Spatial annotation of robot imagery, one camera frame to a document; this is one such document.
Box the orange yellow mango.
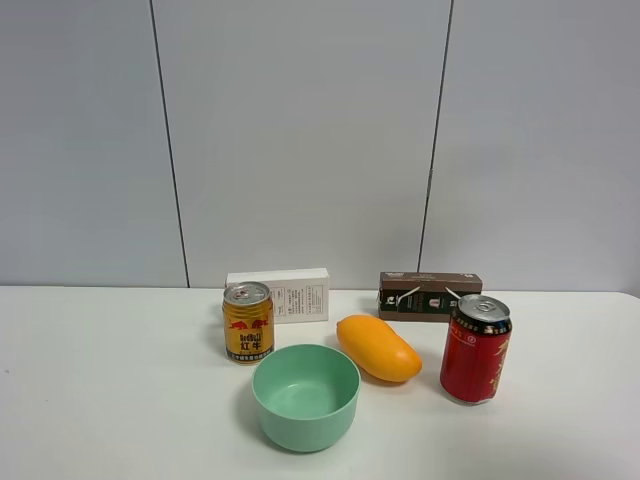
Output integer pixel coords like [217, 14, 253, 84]
[336, 315, 423, 383]

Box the white cardboard box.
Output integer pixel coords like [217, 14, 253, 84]
[225, 268, 330, 324]

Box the gold Red Bull can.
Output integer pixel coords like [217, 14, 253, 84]
[222, 281, 275, 364]

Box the brown coffee capsule box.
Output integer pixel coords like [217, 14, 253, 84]
[378, 272, 483, 323]

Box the green plastic bowl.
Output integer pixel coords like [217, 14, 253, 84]
[251, 344, 361, 453]

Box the red herbal tea can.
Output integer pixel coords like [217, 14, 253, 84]
[440, 294, 513, 404]

